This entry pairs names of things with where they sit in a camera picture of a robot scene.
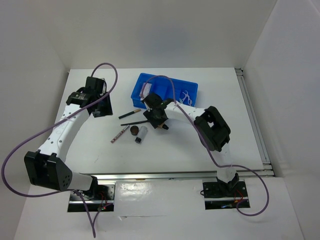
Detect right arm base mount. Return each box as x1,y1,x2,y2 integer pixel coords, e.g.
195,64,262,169
200,181,251,210

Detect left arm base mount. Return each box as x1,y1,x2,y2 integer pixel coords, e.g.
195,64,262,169
67,182,116,213

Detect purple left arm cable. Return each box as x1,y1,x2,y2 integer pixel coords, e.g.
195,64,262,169
1,63,119,238

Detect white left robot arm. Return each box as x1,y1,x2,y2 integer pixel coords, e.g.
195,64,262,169
24,76,113,200

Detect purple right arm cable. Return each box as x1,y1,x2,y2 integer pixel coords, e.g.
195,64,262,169
139,75,270,216

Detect clear blush palette case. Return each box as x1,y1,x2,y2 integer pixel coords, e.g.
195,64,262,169
140,82,152,98

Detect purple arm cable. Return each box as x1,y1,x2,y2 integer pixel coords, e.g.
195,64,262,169
1,63,119,238
139,75,270,216

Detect round brown cosmetic jar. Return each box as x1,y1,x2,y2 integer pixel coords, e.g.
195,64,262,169
130,125,139,136

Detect dark green gold mascara tube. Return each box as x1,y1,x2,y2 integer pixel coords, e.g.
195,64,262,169
118,108,141,119

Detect black makeup brush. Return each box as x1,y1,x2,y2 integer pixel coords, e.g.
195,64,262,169
120,120,149,126

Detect clear bottle black cap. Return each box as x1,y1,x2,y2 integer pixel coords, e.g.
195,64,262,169
135,126,148,144

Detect aluminium front rail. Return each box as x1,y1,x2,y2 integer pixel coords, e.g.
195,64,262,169
90,171,217,182

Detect beige foundation bottle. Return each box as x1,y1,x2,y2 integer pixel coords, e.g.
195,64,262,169
157,123,169,130

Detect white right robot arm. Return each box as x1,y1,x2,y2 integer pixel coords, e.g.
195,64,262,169
142,93,239,196

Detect blue divided plastic bin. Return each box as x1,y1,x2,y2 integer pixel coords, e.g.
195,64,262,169
131,73,198,109

